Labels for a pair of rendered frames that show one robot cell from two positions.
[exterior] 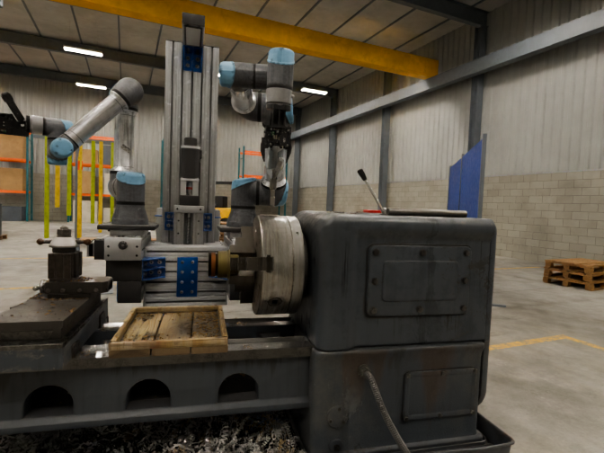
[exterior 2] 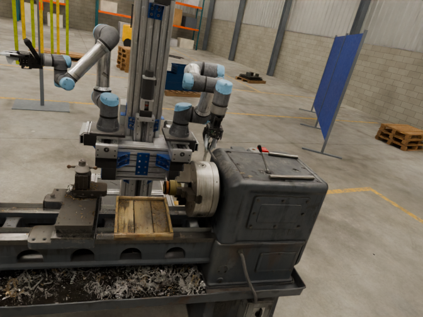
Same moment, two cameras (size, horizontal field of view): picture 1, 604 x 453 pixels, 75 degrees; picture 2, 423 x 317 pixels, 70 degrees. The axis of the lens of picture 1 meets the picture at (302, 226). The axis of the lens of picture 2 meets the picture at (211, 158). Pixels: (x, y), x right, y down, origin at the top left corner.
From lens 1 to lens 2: 72 cm
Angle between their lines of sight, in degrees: 21
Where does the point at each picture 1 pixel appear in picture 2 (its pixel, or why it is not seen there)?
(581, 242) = (413, 109)
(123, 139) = (104, 68)
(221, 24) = not seen: outside the picture
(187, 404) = (149, 259)
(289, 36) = not seen: outside the picture
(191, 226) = (145, 128)
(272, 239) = (203, 185)
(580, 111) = not seen: outside the picture
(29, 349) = (77, 239)
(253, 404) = (182, 260)
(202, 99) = (160, 40)
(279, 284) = (203, 209)
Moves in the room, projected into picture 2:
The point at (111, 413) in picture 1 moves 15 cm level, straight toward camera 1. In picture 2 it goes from (112, 261) to (117, 282)
